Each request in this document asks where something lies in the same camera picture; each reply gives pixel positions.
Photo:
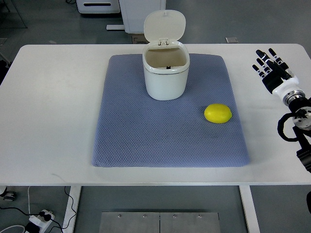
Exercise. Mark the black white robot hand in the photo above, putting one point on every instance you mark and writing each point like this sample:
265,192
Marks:
276,76

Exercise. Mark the yellow lemon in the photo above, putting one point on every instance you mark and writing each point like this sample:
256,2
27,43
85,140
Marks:
217,113

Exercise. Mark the white trash bin with lid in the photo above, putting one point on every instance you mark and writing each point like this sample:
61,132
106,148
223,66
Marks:
166,61

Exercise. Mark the grey floor socket plate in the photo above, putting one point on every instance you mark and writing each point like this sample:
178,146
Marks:
231,40

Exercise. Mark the white right table leg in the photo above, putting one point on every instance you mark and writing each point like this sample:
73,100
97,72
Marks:
249,209

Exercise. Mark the white table leg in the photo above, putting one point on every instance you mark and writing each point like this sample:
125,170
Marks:
249,209
73,194

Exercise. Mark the cardboard box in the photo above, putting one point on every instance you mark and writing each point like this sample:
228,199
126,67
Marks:
139,39

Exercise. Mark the blue textured mat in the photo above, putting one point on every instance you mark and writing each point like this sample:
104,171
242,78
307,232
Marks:
135,130

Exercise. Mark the white cabinet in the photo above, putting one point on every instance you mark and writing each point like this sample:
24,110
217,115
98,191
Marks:
134,13

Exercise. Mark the white machine with black slot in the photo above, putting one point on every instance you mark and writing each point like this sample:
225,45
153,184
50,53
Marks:
98,6

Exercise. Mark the grey metal floor plate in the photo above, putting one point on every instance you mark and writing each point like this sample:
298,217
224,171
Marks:
159,222

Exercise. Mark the white left table leg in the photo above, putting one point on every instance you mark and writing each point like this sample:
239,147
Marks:
73,194

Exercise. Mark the white power strip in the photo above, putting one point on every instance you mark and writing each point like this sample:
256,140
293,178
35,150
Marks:
40,222

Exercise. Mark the caster wheel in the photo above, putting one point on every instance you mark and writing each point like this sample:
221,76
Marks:
6,194

